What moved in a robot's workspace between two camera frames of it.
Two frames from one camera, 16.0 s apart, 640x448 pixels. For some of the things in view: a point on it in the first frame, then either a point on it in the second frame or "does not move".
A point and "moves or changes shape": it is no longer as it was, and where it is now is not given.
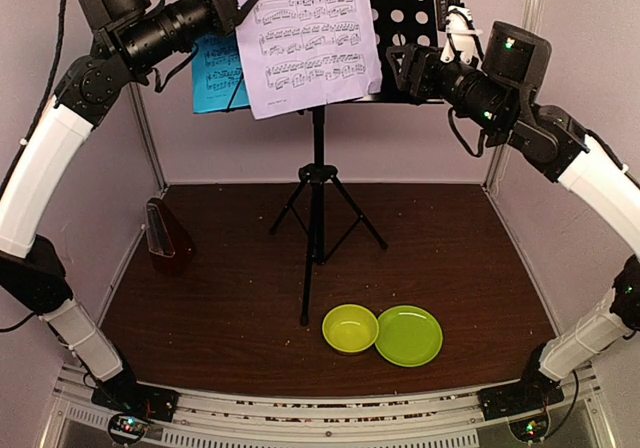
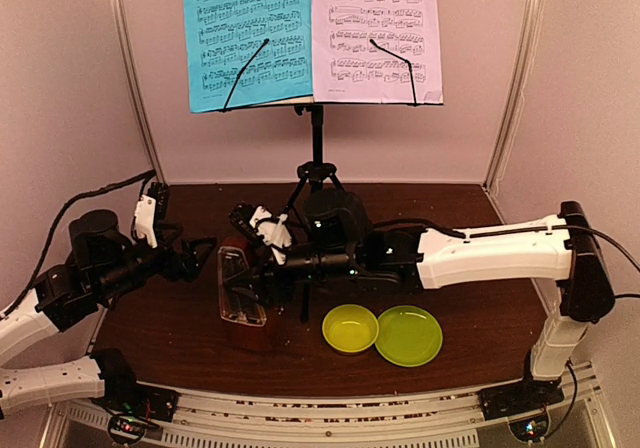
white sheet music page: (309, 41) → (398, 8)
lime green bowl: (350, 327) does not move
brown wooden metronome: (170, 245) moves or changes shape
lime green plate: (408, 335) does not move
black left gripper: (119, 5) → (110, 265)
